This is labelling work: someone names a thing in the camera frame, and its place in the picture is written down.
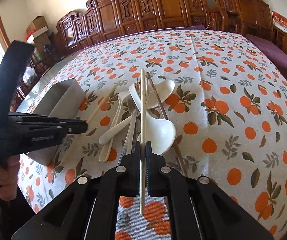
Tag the person's left hand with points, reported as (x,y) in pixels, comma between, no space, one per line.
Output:
(1,175)

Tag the metal fork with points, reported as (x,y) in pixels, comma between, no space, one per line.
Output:
(129,135)

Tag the white oval spoon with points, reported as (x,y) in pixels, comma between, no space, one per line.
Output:
(163,90)

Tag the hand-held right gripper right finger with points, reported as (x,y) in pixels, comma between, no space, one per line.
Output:
(148,160)

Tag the brown chopstick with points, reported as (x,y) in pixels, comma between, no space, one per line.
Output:
(162,110)

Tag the cream chopstick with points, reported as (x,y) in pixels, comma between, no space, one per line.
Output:
(142,92)

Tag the long purple seat cushion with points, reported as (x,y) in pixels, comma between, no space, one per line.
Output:
(197,27)

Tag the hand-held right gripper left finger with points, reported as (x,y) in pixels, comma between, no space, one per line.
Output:
(138,160)

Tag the cardboard box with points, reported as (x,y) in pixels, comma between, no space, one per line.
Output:
(38,22)

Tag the orange print tablecloth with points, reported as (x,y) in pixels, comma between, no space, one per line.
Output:
(233,80)

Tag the large white soup spoon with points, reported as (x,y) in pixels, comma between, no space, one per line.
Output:
(163,132)

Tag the clear plastic bag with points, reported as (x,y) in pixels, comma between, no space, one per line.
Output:
(29,76)

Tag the bamboo chopstick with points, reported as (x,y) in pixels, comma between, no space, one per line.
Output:
(98,107)

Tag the metal utensil container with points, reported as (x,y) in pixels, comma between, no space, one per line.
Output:
(66,97)

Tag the red gift box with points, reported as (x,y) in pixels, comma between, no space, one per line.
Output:
(281,18)

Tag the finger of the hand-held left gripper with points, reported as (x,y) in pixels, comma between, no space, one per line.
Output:
(48,140)
(71,127)

